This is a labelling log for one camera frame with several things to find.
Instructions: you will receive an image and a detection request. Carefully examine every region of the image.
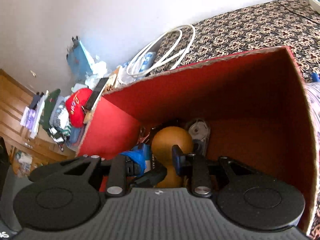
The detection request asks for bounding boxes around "wooden cabinet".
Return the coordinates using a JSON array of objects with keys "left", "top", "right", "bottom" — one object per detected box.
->
[{"left": 0, "top": 69, "right": 76, "bottom": 178}]

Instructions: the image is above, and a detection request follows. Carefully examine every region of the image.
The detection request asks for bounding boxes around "wooden gourd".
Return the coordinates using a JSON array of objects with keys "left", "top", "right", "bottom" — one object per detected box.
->
[{"left": 151, "top": 126, "right": 194, "bottom": 188}]

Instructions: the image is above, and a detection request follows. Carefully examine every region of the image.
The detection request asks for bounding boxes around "grey gear tape dispenser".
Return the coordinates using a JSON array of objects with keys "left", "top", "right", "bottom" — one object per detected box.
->
[{"left": 185, "top": 118, "right": 211, "bottom": 158}]

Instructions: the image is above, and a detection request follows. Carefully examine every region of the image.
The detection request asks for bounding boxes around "red cardboard box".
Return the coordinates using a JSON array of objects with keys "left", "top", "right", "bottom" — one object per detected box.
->
[{"left": 76, "top": 45, "right": 316, "bottom": 233}]

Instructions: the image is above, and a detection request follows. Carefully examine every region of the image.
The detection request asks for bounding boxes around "pile of clothes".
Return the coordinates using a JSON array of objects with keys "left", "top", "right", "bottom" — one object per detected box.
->
[{"left": 20, "top": 89, "right": 85, "bottom": 146}]

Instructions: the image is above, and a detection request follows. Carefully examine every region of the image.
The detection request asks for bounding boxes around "black plastic object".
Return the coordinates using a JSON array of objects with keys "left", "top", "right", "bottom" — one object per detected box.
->
[{"left": 134, "top": 166, "right": 167, "bottom": 188}]

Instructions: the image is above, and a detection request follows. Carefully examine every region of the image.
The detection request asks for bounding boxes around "white coiled cable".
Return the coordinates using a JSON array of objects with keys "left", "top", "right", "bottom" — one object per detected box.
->
[{"left": 126, "top": 24, "right": 196, "bottom": 78}]

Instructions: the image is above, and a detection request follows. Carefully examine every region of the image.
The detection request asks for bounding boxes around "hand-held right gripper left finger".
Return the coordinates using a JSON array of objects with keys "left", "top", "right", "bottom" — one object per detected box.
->
[{"left": 29, "top": 151, "right": 148, "bottom": 198}]

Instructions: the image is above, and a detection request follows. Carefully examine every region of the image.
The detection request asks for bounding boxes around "blue and white tissue packet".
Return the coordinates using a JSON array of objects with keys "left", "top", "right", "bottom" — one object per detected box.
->
[{"left": 134, "top": 51, "right": 157, "bottom": 71}]

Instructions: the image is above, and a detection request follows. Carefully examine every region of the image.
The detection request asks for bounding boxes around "white power strip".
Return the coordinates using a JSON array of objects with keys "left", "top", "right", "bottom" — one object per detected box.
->
[{"left": 307, "top": 0, "right": 320, "bottom": 12}]

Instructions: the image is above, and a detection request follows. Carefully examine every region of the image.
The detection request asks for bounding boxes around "small blue box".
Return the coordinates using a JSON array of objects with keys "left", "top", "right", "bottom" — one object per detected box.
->
[{"left": 139, "top": 144, "right": 153, "bottom": 162}]

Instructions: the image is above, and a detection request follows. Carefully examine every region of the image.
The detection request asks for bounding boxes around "red cap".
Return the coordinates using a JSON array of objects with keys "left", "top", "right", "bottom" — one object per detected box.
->
[{"left": 65, "top": 88, "right": 93, "bottom": 128}]

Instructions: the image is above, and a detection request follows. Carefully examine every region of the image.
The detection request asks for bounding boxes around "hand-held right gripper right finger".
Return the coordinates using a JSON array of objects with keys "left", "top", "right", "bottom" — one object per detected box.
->
[{"left": 171, "top": 144, "right": 253, "bottom": 198}]

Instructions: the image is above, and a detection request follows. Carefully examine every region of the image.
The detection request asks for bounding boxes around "black phone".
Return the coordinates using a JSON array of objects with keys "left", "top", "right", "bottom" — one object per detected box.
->
[{"left": 84, "top": 77, "right": 110, "bottom": 111}]

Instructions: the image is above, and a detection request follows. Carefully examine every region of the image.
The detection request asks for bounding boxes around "white crumpled plastic bag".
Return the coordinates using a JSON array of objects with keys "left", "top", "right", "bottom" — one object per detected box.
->
[{"left": 85, "top": 54, "right": 111, "bottom": 91}]

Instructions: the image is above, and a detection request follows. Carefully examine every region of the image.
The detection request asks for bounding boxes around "thin black cable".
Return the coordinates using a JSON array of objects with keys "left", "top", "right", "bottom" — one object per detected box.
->
[{"left": 277, "top": 0, "right": 311, "bottom": 21}]

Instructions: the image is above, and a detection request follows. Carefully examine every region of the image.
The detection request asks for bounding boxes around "blue plastic bag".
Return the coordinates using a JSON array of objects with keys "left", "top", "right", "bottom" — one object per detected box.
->
[{"left": 66, "top": 36, "right": 97, "bottom": 77}]

